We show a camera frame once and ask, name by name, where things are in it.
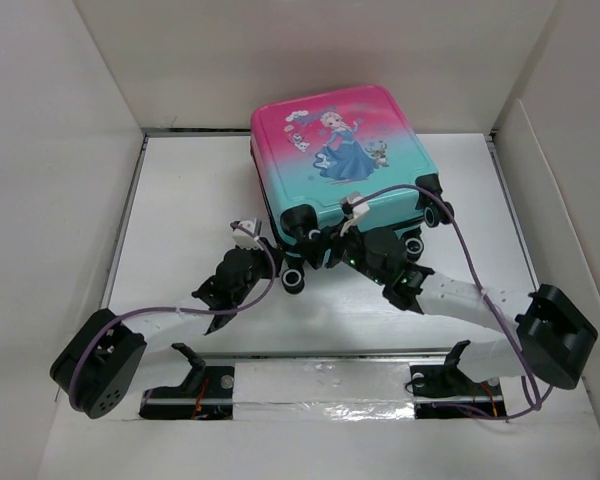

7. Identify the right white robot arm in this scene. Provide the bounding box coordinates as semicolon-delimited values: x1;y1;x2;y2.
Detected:
328;227;598;393

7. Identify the pink and teal kids suitcase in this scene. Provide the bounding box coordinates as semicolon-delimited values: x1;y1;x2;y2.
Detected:
249;83;456;296

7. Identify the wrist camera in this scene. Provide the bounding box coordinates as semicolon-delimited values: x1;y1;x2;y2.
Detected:
230;218;262;250
339;192;370;237

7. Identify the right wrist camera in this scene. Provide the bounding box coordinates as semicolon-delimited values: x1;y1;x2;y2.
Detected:
339;192;370;237

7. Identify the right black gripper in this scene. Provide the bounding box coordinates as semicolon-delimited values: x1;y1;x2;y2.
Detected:
296;217;389;287

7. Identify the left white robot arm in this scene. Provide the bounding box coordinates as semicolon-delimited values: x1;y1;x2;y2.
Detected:
49;221;323;419

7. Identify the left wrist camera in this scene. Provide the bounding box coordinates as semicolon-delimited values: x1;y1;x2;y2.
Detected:
230;218;262;250

